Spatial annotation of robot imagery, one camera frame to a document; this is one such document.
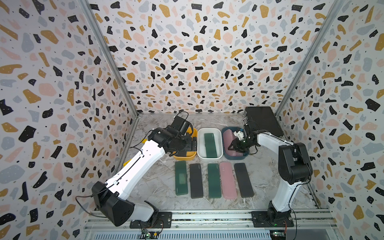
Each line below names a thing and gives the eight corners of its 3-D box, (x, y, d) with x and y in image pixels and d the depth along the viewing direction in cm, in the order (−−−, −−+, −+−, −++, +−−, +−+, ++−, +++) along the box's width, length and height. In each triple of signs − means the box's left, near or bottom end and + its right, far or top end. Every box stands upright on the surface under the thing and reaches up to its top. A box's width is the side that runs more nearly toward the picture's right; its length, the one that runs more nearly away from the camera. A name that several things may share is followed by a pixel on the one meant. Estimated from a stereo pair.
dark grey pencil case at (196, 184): (190, 199, 82) (190, 197, 81) (189, 165, 95) (189, 163, 93) (203, 198, 83) (203, 196, 81) (200, 164, 96) (200, 162, 94)
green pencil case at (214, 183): (208, 198, 83) (208, 197, 81) (207, 164, 96) (207, 163, 94) (221, 198, 83) (221, 197, 81) (218, 164, 96) (218, 163, 94)
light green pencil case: (175, 196, 83) (175, 194, 82) (175, 162, 97) (175, 161, 95) (188, 194, 84) (187, 193, 82) (186, 161, 97) (185, 159, 95)
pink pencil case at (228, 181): (222, 199, 82) (222, 198, 81) (219, 163, 96) (219, 162, 95) (236, 199, 83) (237, 198, 81) (231, 163, 96) (232, 162, 95)
